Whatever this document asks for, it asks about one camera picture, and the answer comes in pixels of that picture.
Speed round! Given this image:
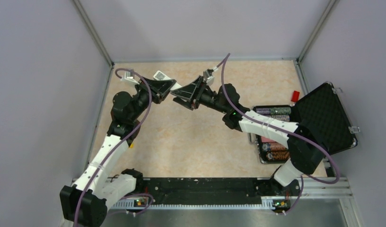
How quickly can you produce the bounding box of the pink card box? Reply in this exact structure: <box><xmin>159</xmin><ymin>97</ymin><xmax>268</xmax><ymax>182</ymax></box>
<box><xmin>260</xmin><ymin>136</ymin><xmax>275</xmax><ymax>143</ymax></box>

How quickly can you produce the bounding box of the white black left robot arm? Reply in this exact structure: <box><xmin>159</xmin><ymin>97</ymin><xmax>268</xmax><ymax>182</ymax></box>
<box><xmin>60</xmin><ymin>78</ymin><xmax>176</xmax><ymax>227</ymax></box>

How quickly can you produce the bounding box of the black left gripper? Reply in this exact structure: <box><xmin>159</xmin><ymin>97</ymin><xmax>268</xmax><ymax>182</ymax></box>
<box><xmin>130</xmin><ymin>76</ymin><xmax>177</xmax><ymax>121</ymax></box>

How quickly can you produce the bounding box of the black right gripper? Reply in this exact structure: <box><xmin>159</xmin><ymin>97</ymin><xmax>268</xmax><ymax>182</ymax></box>
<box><xmin>172</xmin><ymin>76</ymin><xmax>229</xmax><ymax>114</ymax></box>

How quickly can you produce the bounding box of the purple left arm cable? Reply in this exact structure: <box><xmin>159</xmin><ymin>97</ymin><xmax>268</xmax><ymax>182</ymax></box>
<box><xmin>72</xmin><ymin>68</ymin><xmax>155</xmax><ymax>227</ymax></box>

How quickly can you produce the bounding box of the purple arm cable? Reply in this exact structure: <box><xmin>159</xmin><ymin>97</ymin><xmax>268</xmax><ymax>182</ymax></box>
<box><xmin>213</xmin><ymin>52</ymin><xmax>341</xmax><ymax>214</ymax></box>
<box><xmin>72</xmin><ymin>68</ymin><xmax>155</xmax><ymax>227</ymax></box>

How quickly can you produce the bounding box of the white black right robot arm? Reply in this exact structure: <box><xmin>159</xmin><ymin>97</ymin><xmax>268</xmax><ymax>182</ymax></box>
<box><xmin>171</xmin><ymin>76</ymin><xmax>326</xmax><ymax>195</ymax></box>

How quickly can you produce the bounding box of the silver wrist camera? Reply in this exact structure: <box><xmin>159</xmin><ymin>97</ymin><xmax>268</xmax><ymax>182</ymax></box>
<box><xmin>203</xmin><ymin>69</ymin><xmax>214</xmax><ymax>86</ymax></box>
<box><xmin>121</xmin><ymin>71</ymin><xmax>139</xmax><ymax>86</ymax></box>

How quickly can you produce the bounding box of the black poker chip case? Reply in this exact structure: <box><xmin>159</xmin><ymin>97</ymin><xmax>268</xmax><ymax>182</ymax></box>
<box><xmin>248</xmin><ymin>81</ymin><xmax>360</xmax><ymax>165</ymax></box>

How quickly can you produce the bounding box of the red toy brick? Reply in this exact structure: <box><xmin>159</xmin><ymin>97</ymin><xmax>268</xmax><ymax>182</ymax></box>
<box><xmin>291</xmin><ymin>90</ymin><xmax>300</xmax><ymax>103</ymax></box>

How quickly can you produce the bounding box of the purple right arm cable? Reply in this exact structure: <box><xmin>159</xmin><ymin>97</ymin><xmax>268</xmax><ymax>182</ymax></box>
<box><xmin>213</xmin><ymin>52</ymin><xmax>341</xmax><ymax>214</ymax></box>

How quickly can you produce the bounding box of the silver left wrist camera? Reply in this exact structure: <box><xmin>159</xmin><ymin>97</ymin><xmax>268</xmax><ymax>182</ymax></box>
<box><xmin>121</xmin><ymin>71</ymin><xmax>139</xmax><ymax>86</ymax></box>

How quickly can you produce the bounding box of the white remote control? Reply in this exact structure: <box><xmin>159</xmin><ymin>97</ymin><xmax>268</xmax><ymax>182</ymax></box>
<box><xmin>153</xmin><ymin>70</ymin><xmax>182</xmax><ymax>91</ymax></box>

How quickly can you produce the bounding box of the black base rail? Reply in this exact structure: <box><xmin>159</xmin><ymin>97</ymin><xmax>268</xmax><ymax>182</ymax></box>
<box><xmin>121</xmin><ymin>177</ymin><xmax>302</xmax><ymax>207</ymax></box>

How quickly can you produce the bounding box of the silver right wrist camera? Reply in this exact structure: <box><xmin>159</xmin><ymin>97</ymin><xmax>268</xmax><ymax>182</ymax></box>
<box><xmin>203</xmin><ymin>69</ymin><xmax>214</xmax><ymax>86</ymax></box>

